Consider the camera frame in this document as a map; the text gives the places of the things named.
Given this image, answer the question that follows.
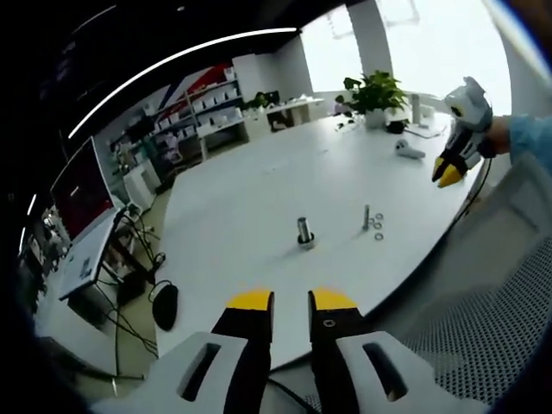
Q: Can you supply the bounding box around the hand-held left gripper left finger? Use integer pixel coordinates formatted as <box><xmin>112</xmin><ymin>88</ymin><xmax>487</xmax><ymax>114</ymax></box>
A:
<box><xmin>92</xmin><ymin>289</ymin><xmax>275</xmax><ymax>414</ymax></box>

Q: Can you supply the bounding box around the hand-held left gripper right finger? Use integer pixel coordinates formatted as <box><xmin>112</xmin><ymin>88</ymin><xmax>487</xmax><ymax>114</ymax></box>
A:
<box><xmin>307</xmin><ymin>286</ymin><xmax>491</xmax><ymax>414</ymax></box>

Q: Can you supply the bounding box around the large threaded steel stud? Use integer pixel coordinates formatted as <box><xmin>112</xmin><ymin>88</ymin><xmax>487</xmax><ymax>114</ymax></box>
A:
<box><xmin>295</xmin><ymin>216</ymin><xmax>317</xmax><ymax>250</ymax></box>

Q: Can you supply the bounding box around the person's right hand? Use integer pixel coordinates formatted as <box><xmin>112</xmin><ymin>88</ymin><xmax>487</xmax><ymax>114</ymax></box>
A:
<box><xmin>485</xmin><ymin>116</ymin><xmax>512</xmax><ymax>156</ymax></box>

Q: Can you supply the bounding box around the white handheld controller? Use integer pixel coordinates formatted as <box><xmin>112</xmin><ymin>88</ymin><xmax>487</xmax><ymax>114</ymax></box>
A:
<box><xmin>396</xmin><ymin>140</ymin><xmax>426</xmax><ymax>160</ymax></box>

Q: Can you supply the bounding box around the potted green plant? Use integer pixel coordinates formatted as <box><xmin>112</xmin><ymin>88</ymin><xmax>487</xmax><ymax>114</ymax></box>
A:
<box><xmin>343</xmin><ymin>71</ymin><xmax>409</xmax><ymax>129</ymax></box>

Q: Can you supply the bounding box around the grey mesh office chair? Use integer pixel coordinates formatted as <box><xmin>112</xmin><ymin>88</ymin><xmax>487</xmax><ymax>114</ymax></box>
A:
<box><xmin>361</xmin><ymin>150</ymin><xmax>552</xmax><ymax>406</ymax></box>

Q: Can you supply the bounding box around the white side desk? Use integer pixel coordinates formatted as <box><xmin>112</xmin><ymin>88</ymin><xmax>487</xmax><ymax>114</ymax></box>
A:
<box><xmin>267</xmin><ymin>97</ymin><xmax>325</xmax><ymax>130</ymax></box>

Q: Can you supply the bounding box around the white small desk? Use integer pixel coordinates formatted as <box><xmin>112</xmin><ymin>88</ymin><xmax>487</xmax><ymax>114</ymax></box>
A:
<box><xmin>58</xmin><ymin>210</ymin><xmax>126</xmax><ymax>301</ymax></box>

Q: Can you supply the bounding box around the low white cabinet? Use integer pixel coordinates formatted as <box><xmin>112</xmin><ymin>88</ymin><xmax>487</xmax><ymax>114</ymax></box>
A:
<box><xmin>122</xmin><ymin>166</ymin><xmax>156</xmax><ymax>208</ymax></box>

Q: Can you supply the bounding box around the red screen monitor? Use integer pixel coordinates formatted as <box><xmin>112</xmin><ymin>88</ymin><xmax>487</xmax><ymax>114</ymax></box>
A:
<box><xmin>50</xmin><ymin>136</ymin><xmax>117</xmax><ymax>242</ymax></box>

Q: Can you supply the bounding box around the cluttered workbench shelf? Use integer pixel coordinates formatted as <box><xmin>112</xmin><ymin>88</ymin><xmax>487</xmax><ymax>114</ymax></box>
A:
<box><xmin>110</xmin><ymin>118</ymin><xmax>156</xmax><ymax>173</ymax></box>

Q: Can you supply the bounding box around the metal shelf with white boxes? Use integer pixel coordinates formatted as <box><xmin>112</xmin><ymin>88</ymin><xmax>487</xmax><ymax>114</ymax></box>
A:
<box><xmin>150</xmin><ymin>77</ymin><xmax>242</xmax><ymax>156</ymax></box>

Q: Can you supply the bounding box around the curved white ceiling light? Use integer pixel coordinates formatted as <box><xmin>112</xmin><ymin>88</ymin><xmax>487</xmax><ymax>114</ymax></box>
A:
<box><xmin>68</xmin><ymin>28</ymin><xmax>298</xmax><ymax>139</ymax></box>

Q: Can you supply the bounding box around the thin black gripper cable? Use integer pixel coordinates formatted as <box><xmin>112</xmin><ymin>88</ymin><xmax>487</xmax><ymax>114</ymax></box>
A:
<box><xmin>450</xmin><ymin>154</ymin><xmax>492</xmax><ymax>225</ymax></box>

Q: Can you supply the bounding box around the black cable bundle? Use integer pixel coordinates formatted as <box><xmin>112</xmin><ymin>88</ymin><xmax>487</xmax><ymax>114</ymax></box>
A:
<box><xmin>97</xmin><ymin>206</ymin><xmax>167</xmax><ymax>359</ymax></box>

